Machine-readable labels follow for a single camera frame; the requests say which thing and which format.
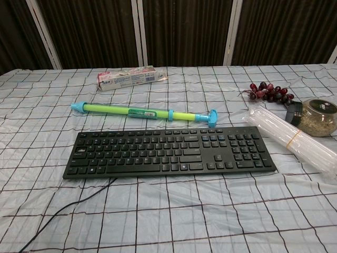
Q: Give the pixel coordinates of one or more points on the black computer keyboard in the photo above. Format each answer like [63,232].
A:
[168,155]

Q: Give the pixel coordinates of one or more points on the green blue toy water pump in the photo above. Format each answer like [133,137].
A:
[110,109]

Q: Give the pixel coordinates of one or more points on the pink white toothpaste box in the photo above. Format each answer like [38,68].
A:
[126,78]

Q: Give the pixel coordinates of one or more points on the blue checkered plastic tablecloth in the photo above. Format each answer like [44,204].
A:
[168,216]

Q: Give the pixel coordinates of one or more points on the dark folding screen panel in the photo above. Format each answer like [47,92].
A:
[184,31]
[15,34]
[92,31]
[284,31]

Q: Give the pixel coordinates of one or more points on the dark red artificial grape bunch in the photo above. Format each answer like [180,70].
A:
[271,92]

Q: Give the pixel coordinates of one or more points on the bundle of clear plastic tubes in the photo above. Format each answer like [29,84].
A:
[287,129]

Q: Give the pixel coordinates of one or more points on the round glass jar black lid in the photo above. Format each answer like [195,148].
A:
[319,118]

